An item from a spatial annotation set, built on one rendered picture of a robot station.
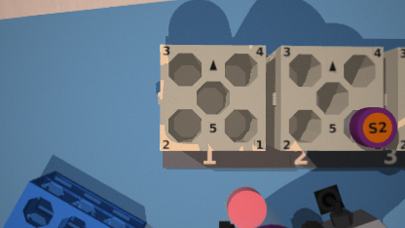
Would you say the blue bench mat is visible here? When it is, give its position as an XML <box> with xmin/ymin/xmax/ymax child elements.
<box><xmin>0</xmin><ymin>0</ymin><xmax>405</xmax><ymax>228</ymax></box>

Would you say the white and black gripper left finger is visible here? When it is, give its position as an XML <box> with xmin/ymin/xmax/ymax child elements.
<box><xmin>219</xmin><ymin>221</ymin><xmax>236</xmax><ymax>228</ymax></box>

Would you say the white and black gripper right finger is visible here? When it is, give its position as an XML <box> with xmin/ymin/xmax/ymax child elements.
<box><xmin>301</xmin><ymin>221</ymin><xmax>324</xmax><ymax>228</ymax></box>

